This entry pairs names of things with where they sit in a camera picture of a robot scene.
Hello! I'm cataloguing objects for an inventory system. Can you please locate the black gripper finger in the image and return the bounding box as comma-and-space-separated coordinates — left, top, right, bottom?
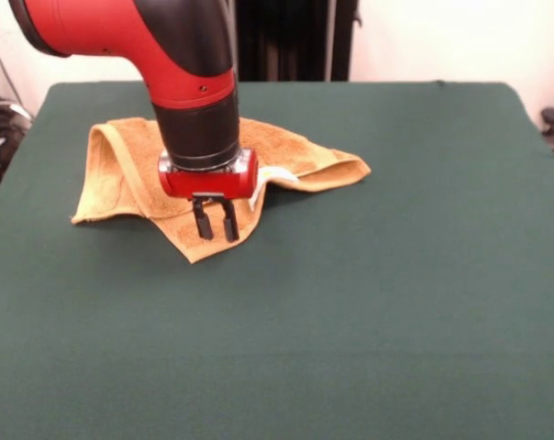
192, 196, 213, 241
219, 197, 240, 243

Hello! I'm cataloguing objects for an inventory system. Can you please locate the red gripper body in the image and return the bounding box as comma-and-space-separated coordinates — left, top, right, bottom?
157, 149, 260, 201

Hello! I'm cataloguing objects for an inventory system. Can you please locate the yellow-orange terry towel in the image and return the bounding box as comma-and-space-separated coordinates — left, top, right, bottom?
70, 116, 372, 265

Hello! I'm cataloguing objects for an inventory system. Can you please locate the dark green table cloth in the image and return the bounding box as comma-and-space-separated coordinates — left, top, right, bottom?
0, 80, 554, 440

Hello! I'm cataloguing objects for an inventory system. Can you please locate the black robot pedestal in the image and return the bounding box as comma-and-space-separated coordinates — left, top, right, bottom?
221, 0, 364, 83

